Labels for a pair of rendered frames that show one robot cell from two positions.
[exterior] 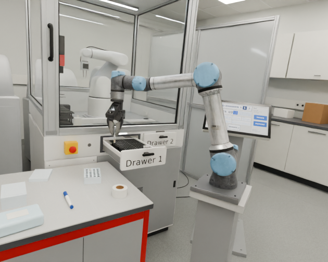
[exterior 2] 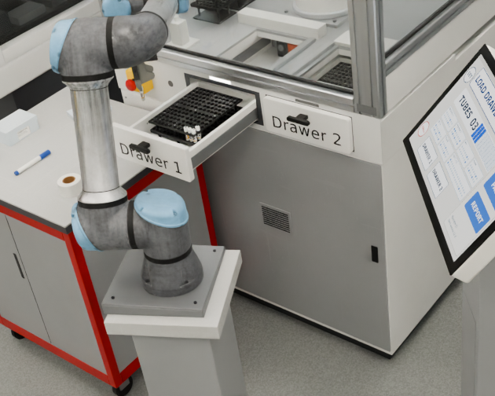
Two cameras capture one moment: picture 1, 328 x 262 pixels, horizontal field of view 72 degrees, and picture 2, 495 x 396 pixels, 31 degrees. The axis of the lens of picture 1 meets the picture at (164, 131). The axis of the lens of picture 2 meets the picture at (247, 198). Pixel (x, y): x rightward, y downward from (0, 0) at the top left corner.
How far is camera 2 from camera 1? 246 cm
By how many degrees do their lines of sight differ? 74
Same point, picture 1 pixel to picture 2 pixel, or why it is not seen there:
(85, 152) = (167, 95)
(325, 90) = not seen: outside the picture
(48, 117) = not seen: hidden behind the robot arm
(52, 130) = not seen: hidden behind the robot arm
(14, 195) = (0, 129)
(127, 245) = (58, 264)
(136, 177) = (269, 186)
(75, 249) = (3, 223)
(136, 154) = (131, 138)
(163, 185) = (342, 240)
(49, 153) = (121, 78)
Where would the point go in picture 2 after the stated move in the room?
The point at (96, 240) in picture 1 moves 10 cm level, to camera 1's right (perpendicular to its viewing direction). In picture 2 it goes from (19, 229) to (22, 247)
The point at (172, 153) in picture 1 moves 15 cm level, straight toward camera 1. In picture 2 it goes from (353, 172) to (302, 185)
